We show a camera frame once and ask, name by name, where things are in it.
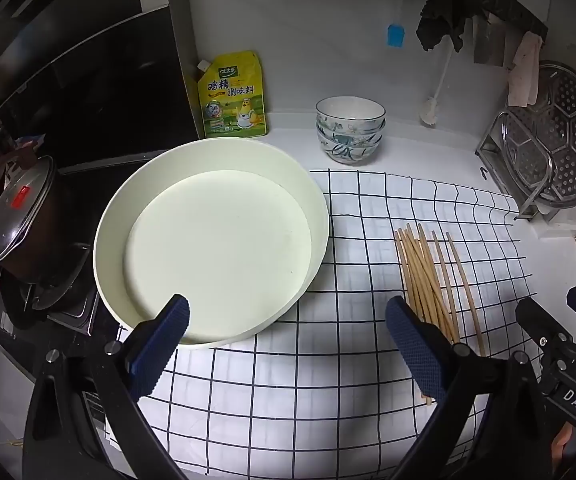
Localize white black grid mat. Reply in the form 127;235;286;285
103;169;539;480

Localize white floral porcelain bowl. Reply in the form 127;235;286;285
318;134;384;165
315;96;386;131
316;120;385;148

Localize pink hanging cloth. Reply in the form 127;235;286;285
507;31;544;108

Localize white long-handled bottle brush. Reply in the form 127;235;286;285
419;45;457;127

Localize round white tray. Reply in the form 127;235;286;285
93;139;330;350

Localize glass pot lid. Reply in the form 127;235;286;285
0;135;59;264

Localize yellow seasoning pouch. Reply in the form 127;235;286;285
197;50;270;139

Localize blue silicone brush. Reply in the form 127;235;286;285
387;0;405;49

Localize black wall rail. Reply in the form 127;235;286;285
375;0;550;42

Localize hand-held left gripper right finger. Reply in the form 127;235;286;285
384;295;556;480

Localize bundle of wooden chopsticks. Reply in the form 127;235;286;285
394;223;486;406

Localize steel cleaver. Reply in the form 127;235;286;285
473;12;507;67

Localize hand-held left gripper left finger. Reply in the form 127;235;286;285
22;294;191;480

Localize dark brown cooking pot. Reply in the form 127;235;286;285
0;160;98;293

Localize black range hood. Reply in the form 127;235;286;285
0;0;205;171

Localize dark hanging cloth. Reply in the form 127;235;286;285
415;0;475;54

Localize black gas stove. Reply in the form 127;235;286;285
0;240;119;341

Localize person's right hand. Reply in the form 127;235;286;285
554;422;576;465

